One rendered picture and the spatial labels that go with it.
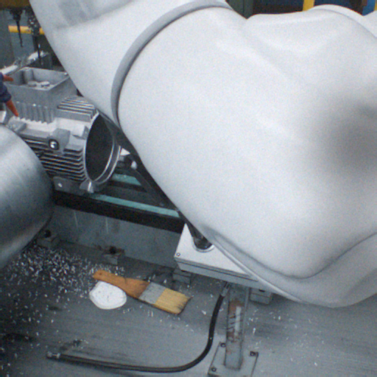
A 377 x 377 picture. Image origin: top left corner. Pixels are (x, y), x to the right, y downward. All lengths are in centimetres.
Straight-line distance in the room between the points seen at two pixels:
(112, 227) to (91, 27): 79
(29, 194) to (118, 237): 30
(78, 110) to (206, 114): 78
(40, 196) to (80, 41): 56
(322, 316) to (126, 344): 36
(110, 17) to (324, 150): 14
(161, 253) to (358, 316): 40
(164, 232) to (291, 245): 79
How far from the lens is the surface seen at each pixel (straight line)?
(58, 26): 32
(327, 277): 23
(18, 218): 81
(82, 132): 97
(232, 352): 85
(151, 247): 104
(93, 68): 31
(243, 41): 26
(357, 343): 97
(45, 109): 102
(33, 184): 83
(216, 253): 69
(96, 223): 107
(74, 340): 94
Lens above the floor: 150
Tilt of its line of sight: 33 degrees down
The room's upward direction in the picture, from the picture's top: straight up
